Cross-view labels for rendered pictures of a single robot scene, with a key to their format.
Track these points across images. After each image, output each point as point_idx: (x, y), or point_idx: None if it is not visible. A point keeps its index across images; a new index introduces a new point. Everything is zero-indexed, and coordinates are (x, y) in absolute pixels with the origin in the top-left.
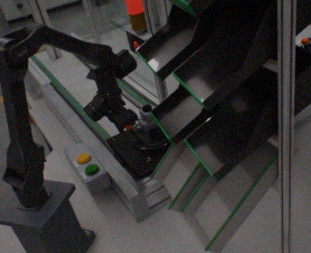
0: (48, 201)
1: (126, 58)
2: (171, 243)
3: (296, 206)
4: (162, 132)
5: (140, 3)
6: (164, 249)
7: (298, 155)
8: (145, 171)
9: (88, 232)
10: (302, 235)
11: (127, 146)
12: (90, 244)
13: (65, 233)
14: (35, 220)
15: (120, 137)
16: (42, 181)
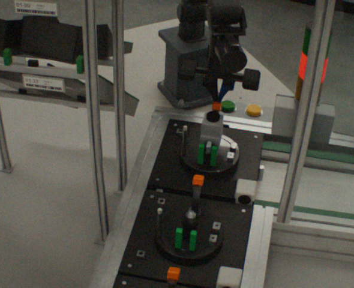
0: (180, 39)
1: (225, 46)
2: (108, 137)
3: (24, 217)
4: (203, 158)
5: (301, 63)
6: (108, 132)
7: (58, 281)
8: (170, 125)
9: (179, 102)
10: (5, 194)
11: (227, 137)
12: (173, 107)
13: (168, 65)
14: (170, 30)
15: (253, 142)
16: (179, 20)
